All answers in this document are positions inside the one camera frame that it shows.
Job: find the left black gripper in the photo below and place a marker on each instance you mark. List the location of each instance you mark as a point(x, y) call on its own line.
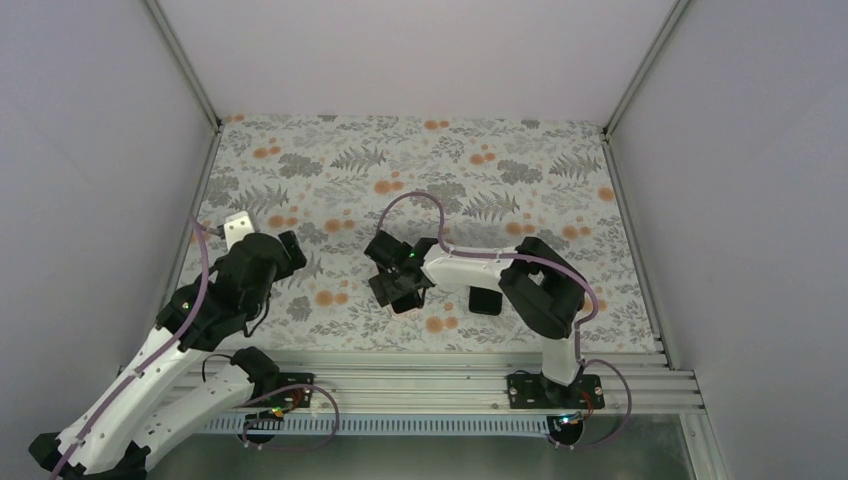
point(287, 266)

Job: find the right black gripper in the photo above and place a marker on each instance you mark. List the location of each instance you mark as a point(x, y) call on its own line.
point(391, 292)

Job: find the teal-edged black smartphone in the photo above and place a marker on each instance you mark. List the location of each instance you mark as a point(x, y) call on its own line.
point(412, 301)

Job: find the black phone case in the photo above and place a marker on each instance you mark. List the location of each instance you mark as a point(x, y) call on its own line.
point(485, 302)

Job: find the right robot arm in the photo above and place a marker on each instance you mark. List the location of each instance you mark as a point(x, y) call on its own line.
point(542, 288)

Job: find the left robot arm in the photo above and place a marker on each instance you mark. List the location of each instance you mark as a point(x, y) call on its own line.
point(130, 429)

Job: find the floral patterned table mat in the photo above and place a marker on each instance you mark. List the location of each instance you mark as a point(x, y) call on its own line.
point(334, 180)

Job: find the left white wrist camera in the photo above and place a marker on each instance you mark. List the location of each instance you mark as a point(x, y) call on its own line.
point(236, 227)

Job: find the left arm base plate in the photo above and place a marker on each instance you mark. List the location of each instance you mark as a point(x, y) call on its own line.
point(277, 394)

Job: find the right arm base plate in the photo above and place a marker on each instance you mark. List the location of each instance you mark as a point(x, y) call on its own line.
point(553, 391)

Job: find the aluminium mounting rail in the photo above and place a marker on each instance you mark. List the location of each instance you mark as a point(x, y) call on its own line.
point(472, 393)

